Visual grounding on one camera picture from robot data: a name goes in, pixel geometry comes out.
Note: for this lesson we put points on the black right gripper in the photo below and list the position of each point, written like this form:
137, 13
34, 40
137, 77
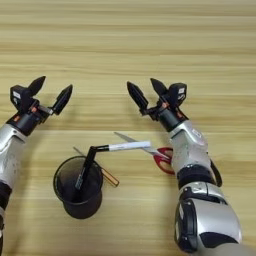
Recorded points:
170, 118

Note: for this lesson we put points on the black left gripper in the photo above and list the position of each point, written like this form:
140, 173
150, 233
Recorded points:
25, 123

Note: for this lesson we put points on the black pen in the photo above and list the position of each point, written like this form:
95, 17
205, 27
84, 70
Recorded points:
86, 166

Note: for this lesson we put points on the black mesh pen cup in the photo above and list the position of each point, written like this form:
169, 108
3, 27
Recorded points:
83, 206

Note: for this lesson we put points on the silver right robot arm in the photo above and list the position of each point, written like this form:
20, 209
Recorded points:
206, 213

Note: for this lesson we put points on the left gripper small black box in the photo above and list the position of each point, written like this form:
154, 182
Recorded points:
20, 98

